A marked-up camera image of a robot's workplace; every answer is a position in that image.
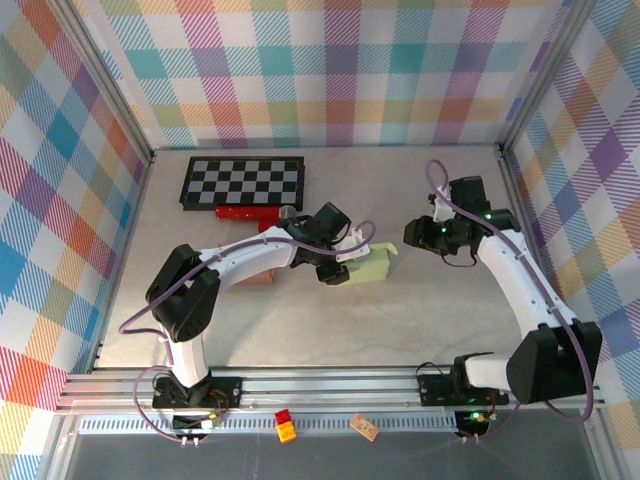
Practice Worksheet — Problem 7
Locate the green paper box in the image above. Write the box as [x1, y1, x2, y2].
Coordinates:
[344, 242, 399, 286]

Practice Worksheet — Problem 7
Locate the pink paper box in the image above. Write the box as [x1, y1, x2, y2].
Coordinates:
[217, 242, 277, 286]

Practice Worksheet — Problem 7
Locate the red toy brick block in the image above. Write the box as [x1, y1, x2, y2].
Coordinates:
[214, 205, 281, 232]

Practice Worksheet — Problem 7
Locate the black and white chessboard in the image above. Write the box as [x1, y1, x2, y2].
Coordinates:
[178, 155, 306, 212]

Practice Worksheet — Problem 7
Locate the small orange wooden tag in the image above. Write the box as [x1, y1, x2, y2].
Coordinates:
[350, 412, 379, 442]

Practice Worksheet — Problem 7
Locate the red and yellow toy brick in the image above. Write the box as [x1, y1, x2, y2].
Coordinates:
[274, 408, 297, 444]

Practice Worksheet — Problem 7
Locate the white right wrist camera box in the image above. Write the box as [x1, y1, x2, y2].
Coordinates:
[430, 184, 455, 224]

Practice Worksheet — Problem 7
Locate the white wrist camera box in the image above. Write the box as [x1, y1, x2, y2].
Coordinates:
[334, 227, 372, 264]
[430, 184, 455, 224]

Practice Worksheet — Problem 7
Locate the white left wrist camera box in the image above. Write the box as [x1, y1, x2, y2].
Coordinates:
[334, 227, 372, 264]

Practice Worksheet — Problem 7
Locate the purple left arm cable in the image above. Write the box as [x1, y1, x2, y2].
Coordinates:
[119, 219, 377, 444]

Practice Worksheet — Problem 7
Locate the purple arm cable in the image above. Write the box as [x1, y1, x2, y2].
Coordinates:
[424, 159, 597, 444]
[119, 219, 377, 444]

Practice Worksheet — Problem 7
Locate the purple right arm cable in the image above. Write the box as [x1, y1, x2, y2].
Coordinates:
[424, 159, 597, 444]

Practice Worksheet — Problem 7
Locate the aluminium side rail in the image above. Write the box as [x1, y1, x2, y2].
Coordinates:
[89, 149, 156, 374]
[497, 144, 574, 369]

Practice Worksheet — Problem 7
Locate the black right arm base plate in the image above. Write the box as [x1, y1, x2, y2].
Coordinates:
[417, 372, 510, 407]

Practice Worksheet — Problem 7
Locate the aluminium frame rail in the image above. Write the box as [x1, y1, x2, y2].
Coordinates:
[54, 367, 609, 415]

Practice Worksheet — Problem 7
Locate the aluminium corner post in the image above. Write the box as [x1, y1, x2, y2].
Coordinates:
[497, 0, 601, 156]
[49, 0, 154, 166]

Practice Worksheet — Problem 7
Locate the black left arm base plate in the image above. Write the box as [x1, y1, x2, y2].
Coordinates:
[152, 375, 244, 409]

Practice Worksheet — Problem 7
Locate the slotted grey cable duct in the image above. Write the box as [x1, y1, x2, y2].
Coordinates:
[78, 414, 461, 435]

